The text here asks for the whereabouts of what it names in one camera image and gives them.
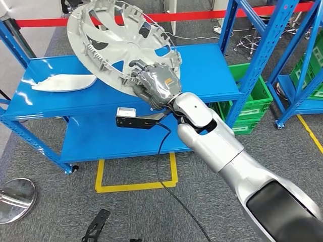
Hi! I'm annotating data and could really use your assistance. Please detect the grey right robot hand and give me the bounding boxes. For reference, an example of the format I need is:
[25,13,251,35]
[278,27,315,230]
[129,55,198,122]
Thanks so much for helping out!
[128,59,183,111]

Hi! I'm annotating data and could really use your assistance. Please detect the silver plastic wheel cover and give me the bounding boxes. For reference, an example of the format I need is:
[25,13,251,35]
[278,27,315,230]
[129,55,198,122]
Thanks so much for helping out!
[66,0,183,98]

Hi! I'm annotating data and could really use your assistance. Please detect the blue metal shelf rack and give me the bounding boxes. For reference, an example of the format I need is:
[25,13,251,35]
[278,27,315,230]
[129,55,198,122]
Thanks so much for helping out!
[266,0,323,130]
[0,0,301,175]

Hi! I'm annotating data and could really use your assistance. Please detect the white desk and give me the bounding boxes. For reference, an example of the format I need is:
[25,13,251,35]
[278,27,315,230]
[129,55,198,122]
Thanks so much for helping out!
[169,0,177,36]

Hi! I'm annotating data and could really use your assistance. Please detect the red barrier tape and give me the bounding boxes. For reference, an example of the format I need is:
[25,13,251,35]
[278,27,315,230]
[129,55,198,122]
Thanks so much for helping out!
[15,2,315,28]

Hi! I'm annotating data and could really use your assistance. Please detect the white plastic trim panel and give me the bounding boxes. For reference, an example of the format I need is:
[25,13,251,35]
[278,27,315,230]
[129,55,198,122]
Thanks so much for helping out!
[31,74,97,93]

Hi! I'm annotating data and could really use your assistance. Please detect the black stool chrome base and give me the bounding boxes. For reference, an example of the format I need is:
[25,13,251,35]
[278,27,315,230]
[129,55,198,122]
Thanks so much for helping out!
[233,33,262,62]
[282,18,312,41]

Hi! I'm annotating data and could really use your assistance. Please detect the green plastic crate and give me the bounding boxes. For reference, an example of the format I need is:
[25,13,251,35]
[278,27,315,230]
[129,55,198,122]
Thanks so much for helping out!
[228,63,274,122]
[209,100,269,136]
[290,36,323,101]

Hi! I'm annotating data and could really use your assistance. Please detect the round chrome stand base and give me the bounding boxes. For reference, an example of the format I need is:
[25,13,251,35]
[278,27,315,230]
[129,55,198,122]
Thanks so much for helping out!
[0,177,38,225]

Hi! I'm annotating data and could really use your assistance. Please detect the white floor cable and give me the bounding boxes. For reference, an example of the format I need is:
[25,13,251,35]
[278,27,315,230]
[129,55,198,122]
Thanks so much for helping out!
[164,30,220,41]

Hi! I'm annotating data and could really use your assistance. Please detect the black camera cable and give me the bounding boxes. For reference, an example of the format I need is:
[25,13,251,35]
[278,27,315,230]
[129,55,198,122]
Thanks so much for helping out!
[155,122,213,242]

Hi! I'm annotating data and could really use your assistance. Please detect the dark barrier post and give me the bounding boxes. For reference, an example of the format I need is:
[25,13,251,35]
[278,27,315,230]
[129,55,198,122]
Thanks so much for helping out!
[4,16,37,60]

